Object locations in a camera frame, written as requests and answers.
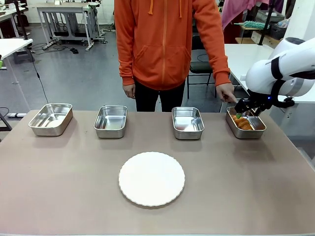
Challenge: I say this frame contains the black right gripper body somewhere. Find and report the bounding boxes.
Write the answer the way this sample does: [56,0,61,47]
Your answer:
[247,90,273,111]

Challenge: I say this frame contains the golden croissant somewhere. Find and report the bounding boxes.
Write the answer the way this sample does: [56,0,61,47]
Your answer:
[231,114,254,131]

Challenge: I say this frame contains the person's left forearm orange sleeve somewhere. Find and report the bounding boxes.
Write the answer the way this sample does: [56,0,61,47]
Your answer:
[208,46,232,87]

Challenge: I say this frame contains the person's right forearm orange sleeve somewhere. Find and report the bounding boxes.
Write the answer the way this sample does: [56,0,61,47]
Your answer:
[117,46,136,86]

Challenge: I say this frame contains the rectangular steel container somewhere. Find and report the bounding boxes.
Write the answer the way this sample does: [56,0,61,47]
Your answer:
[28,103,74,137]
[225,106,267,140]
[93,105,128,139]
[171,106,205,141]

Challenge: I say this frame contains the person's left hand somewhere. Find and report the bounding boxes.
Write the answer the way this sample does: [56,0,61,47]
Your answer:
[216,83,238,103]

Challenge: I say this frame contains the person's right hand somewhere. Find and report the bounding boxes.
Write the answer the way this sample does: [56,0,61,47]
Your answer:
[123,83,136,99]

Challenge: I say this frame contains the white table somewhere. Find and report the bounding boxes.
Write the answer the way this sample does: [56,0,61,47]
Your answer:
[0,38,34,104]
[223,43,315,104]

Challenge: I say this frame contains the black chair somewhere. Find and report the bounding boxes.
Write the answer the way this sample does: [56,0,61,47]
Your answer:
[187,31,217,99]

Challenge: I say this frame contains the grey storage box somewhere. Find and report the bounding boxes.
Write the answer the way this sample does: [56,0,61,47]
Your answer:
[269,21,287,40]

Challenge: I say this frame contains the teal duster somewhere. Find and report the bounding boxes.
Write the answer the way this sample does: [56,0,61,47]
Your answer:
[233,21,265,30]

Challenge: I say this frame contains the black stand pole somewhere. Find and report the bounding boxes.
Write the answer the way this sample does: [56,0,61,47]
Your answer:
[258,0,274,46]

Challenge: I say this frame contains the black trousers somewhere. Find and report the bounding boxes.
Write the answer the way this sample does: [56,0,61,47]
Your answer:
[134,80,186,113]

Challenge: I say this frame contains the pink cloth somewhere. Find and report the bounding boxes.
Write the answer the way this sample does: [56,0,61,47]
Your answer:
[221,0,259,30]

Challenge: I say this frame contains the orange hoodie torso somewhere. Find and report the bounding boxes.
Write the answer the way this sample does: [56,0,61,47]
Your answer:
[114,0,232,91]

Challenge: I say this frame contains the white scalloped plate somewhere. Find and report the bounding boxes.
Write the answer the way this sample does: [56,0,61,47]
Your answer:
[118,151,186,210]

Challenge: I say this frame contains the grey metal desk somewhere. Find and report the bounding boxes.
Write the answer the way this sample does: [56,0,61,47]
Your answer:
[36,2,105,52]

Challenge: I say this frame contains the white workbench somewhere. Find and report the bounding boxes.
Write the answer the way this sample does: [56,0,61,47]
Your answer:
[0,0,32,39]

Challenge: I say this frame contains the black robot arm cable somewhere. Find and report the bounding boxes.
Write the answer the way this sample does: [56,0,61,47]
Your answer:
[269,56,296,109]

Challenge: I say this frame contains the thin black hanging cable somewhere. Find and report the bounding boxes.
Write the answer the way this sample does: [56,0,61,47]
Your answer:
[27,46,50,104]

